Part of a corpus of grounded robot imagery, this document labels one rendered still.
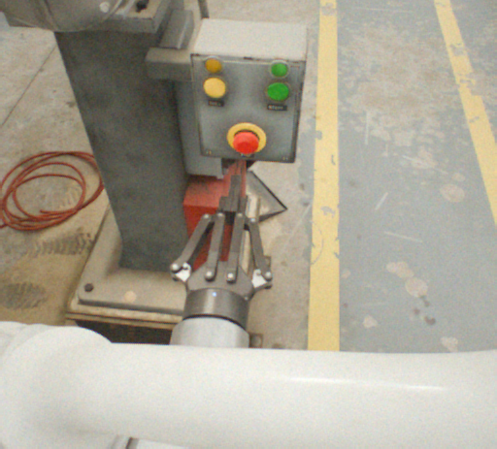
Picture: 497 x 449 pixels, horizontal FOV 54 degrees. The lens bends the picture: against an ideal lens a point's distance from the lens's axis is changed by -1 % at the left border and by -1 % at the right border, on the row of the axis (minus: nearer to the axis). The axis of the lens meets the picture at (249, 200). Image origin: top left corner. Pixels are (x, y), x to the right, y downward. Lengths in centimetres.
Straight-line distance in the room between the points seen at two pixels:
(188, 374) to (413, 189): 188
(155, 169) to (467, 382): 95
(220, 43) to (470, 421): 59
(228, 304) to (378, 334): 119
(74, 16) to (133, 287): 87
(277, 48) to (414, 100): 191
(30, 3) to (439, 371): 66
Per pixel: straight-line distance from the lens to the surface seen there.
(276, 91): 70
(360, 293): 176
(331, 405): 25
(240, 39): 72
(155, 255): 138
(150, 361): 30
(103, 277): 146
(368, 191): 205
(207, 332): 52
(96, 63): 97
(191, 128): 105
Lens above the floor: 149
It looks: 49 degrees down
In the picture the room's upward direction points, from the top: straight up
